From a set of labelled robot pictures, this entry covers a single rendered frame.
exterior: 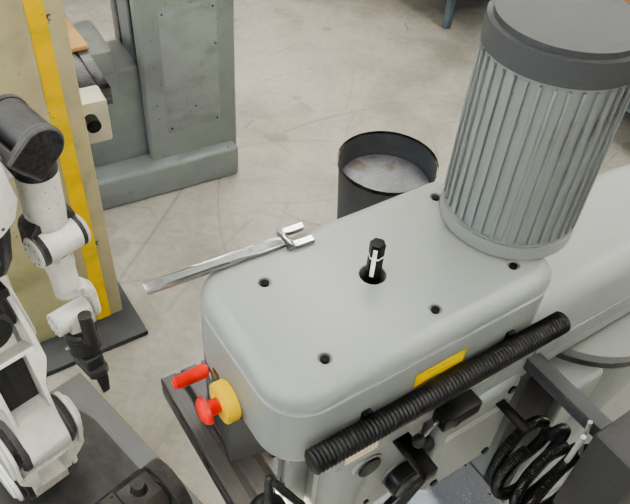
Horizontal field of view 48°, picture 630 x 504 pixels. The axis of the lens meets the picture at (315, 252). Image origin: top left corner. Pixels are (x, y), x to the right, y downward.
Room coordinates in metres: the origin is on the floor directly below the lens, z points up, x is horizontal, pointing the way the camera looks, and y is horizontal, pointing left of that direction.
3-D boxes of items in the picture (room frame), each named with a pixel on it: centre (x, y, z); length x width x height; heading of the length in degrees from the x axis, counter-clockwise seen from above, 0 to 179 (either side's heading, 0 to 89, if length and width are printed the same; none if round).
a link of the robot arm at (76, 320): (1.10, 0.58, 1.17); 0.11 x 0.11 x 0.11; 50
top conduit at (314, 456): (0.57, -0.20, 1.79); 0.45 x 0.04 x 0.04; 127
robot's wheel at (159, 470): (1.02, 0.39, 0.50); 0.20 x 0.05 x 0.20; 49
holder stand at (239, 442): (1.01, 0.16, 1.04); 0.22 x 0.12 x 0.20; 25
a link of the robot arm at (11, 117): (1.14, 0.60, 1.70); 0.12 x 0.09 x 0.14; 50
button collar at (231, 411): (0.53, 0.10, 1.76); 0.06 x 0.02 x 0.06; 37
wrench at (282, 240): (0.67, 0.11, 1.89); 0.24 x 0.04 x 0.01; 124
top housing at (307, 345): (0.68, -0.09, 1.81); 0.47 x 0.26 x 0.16; 127
